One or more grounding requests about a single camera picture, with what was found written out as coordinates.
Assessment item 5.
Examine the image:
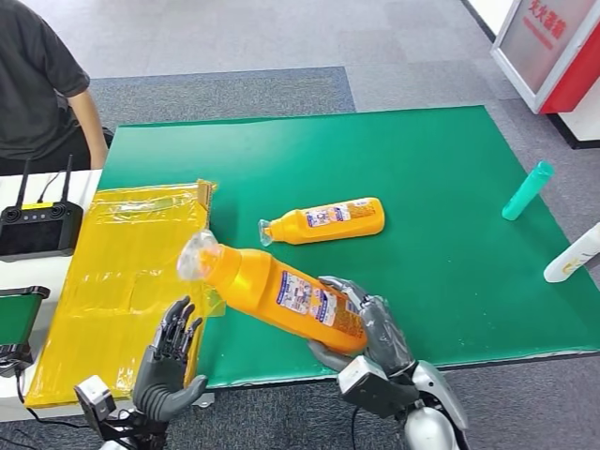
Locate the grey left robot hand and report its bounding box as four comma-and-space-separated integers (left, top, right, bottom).
132, 295, 209, 424

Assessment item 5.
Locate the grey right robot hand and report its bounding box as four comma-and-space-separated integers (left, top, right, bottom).
306, 276, 416, 377

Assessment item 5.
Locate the orange detergent bottle clear cap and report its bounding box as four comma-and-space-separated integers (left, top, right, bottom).
176, 230, 368, 356
257, 197, 386, 248

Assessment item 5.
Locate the teal plastic bottle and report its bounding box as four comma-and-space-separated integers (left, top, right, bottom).
501, 161, 555, 222

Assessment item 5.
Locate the white plastic bottle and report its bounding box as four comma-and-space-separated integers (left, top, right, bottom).
543, 222, 600, 284

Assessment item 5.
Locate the yellow tape-wrapped flat box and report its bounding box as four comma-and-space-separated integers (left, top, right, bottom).
26, 180, 229, 410

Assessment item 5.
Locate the green table mat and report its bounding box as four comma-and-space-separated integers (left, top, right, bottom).
98, 105, 600, 389

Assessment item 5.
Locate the black tablet on stand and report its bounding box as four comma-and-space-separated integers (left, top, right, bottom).
0, 285, 51, 377

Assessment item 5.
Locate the black remote controller with antennas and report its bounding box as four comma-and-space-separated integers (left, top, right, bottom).
0, 155, 85, 263

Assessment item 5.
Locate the person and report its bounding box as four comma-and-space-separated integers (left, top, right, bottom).
0, 0, 109, 177

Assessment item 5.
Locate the red and white display cabinet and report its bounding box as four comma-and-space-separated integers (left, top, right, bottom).
490, 0, 600, 116

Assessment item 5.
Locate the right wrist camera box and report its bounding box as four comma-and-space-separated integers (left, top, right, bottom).
337, 354, 420, 418

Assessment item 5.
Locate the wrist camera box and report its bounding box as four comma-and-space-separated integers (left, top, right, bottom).
337, 354, 420, 418
73, 374, 118, 429

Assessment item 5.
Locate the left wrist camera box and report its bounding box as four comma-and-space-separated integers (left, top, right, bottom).
73, 374, 118, 429

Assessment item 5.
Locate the black tablet cable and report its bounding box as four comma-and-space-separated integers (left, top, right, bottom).
14, 366, 90, 429

